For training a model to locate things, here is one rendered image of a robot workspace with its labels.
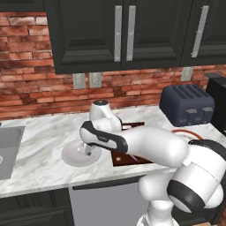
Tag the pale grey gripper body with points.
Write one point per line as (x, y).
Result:
(85, 149)

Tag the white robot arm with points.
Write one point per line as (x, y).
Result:
(159, 147)

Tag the dark brown tray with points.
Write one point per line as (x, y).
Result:
(123, 160)

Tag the white round plate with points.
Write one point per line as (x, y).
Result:
(70, 156)

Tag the grey dishwasher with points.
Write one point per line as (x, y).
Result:
(106, 206)

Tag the grey sink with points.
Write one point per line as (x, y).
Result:
(9, 150)

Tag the black base cupboard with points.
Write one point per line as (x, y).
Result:
(35, 209)

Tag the red-rimmed plate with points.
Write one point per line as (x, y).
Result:
(188, 133)

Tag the dark blue toaster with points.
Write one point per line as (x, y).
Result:
(185, 103)

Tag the black coffee machine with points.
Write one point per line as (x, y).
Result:
(217, 100)

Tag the grey wall socket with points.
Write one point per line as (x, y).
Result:
(79, 81)
(186, 73)
(95, 80)

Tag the black wall cupboard door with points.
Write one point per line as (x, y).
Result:
(156, 29)
(214, 29)
(82, 32)

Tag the black wall cupboard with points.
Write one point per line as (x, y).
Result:
(20, 4)

